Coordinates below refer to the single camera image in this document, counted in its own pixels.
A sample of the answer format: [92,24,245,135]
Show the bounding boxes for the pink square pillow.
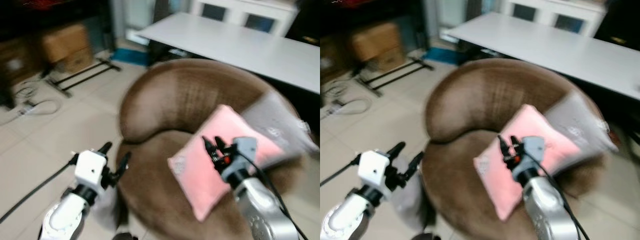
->
[472,104,584,222]
[167,104,286,222]

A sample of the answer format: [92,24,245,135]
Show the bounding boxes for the brown round sofa chair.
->
[422,58,622,240]
[116,58,321,240]

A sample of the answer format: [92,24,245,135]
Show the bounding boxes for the grey printed pillow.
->
[542,90,620,162]
[240,90,320,167]

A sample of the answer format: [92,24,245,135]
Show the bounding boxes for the black metal floor stand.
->
[356,55,435,98]
[46,57,122,99]

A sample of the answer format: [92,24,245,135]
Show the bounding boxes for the blue floor mat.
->
[110,47,151,67]
[422,46,455,65]

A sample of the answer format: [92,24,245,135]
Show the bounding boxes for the grey fabric bundle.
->
[91,184,122,232]
[389,175,427,228]

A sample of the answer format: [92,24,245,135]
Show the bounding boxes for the long white table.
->
[445,12,640,102]
[134,12,321,95]

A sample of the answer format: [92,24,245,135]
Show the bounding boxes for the brown cardboard box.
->
[40,22,96,76]
[350,22,407,74]

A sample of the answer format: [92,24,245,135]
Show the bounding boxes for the white cabinet with glass doors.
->
[500,0,609,39]
[190,0,301,39]

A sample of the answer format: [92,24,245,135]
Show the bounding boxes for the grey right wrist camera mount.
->
[227,136,259,174]
[520,135,546,171]

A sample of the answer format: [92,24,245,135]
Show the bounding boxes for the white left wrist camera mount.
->
[73,149,109,191]
[357,150,392,194]

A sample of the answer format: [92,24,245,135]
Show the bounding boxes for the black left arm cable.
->
[0,154,81,224]
[320,154,362,189]

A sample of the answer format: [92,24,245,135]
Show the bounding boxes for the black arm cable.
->
[0,154,81,224]
[239,149,309,240]
[534,152,592,240]
[320,154,362,189]

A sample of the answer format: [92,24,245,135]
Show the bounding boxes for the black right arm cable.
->
[239,149,309,240]
[534,152,592,240]

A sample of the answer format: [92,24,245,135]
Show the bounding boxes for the white floor cable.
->
[320,82,374,121]
[0,82,64,126]

